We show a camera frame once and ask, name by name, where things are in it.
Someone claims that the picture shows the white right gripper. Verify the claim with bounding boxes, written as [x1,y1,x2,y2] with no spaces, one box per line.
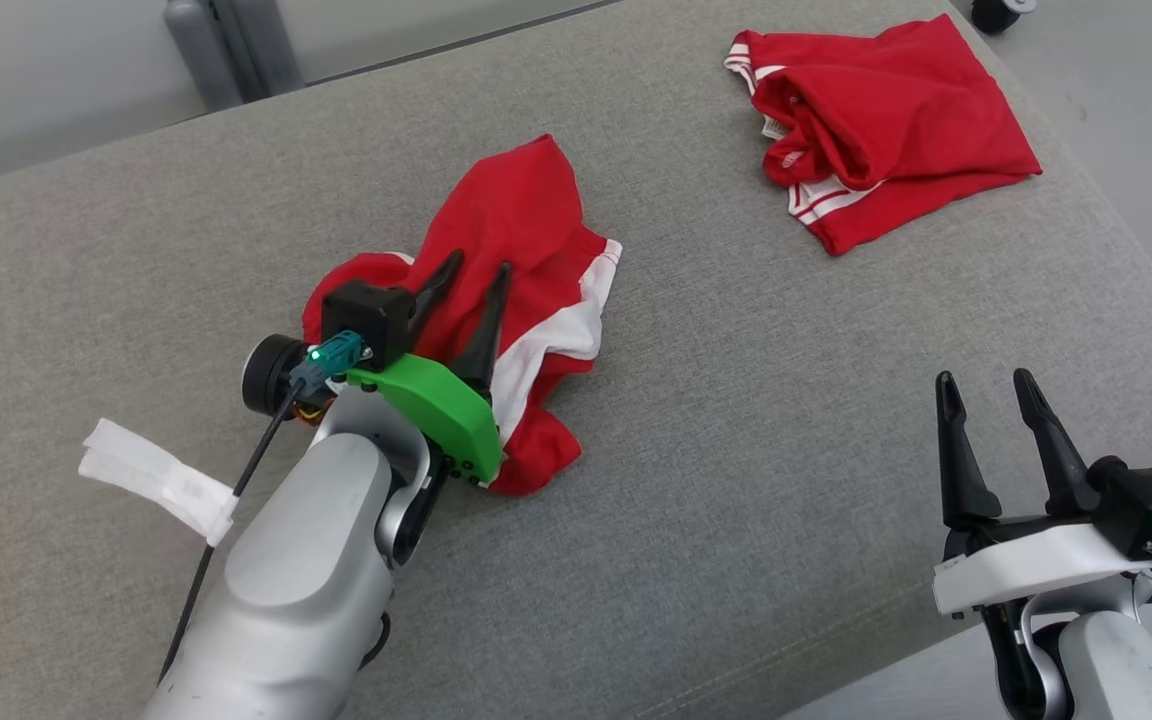
[933,369,1152,616]

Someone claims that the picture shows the black caster wheel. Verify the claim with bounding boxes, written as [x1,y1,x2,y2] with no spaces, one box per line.
[970,0,1038,37]

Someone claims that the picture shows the grey partition post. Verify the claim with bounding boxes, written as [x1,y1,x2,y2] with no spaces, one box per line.
[163,0,306,112]

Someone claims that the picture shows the white tape cable tag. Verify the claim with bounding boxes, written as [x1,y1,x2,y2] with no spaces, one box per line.
[78,417,238,547]

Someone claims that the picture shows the red white basketball jersey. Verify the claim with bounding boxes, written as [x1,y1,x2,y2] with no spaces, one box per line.
[723,12,1044,259]

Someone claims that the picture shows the left arm teal-plug black cable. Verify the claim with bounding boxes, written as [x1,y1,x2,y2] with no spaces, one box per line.
[157,334,371,687]

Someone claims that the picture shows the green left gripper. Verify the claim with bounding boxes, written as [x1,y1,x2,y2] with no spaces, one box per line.
[241,250,515,486]

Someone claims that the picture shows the red white-striped shorts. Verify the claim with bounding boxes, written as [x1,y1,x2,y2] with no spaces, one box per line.
[300,134,624,497]

